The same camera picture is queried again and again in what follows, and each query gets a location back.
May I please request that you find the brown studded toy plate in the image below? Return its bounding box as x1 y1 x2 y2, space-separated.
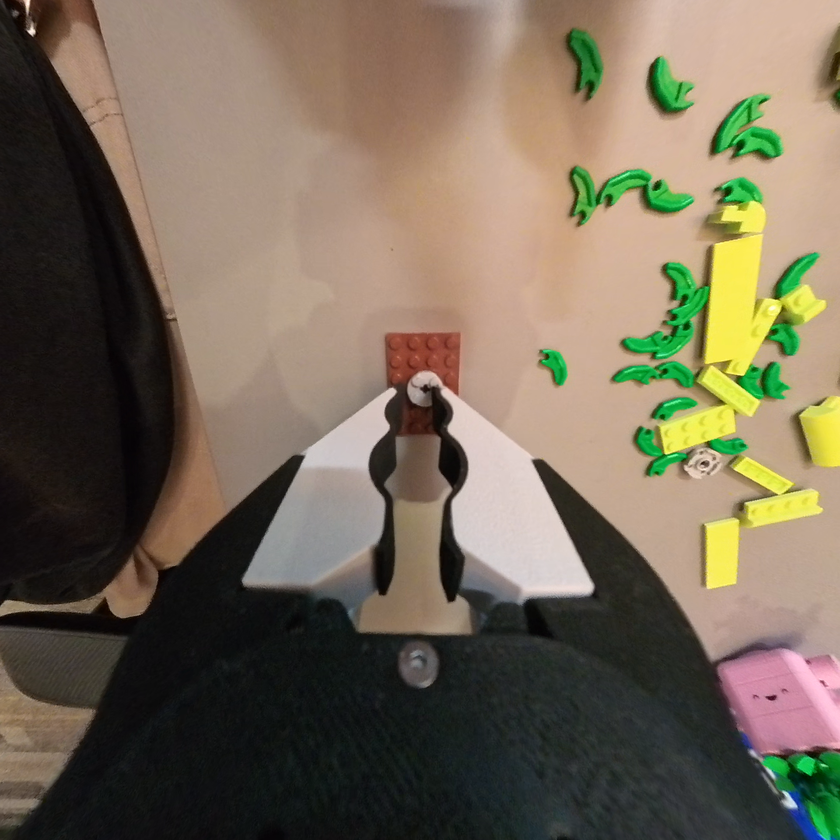
385 332 462 435

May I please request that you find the heap of green toy pieces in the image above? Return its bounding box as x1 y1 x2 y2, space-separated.
761 751 840 840

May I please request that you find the pile of yellow and green bricks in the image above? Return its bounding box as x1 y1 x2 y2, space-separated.
538 26 821 480

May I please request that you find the dark grey rounded object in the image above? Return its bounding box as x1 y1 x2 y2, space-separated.
0 623 129 710

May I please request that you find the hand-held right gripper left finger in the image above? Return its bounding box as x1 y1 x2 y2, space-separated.
241 387 404 624

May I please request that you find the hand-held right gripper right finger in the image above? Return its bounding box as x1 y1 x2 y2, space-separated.
435 386 597 624

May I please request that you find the blue toy box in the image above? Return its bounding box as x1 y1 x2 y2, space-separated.
738 731 840 840

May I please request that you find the beige cloth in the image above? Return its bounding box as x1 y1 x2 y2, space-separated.
49 0 227 619

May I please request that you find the pink toy block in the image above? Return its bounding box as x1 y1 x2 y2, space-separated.
715 648 840 756

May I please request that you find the person's black clothing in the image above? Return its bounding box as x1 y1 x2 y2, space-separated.
0 0 177 605

